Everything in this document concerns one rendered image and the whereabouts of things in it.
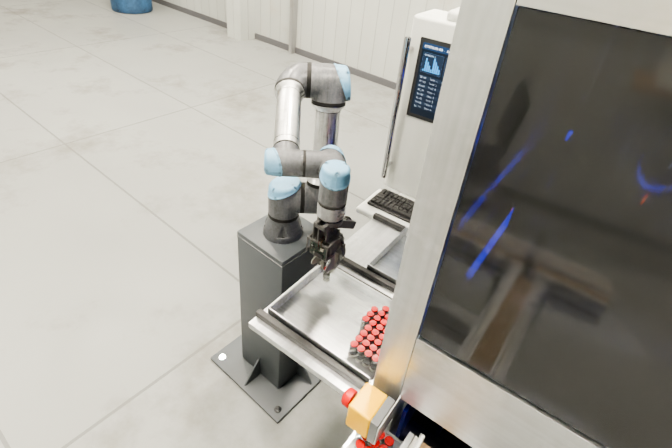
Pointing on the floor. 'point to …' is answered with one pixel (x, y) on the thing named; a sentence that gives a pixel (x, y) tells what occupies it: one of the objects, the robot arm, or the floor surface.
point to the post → (451, 146)
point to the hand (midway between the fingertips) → (328, 266)
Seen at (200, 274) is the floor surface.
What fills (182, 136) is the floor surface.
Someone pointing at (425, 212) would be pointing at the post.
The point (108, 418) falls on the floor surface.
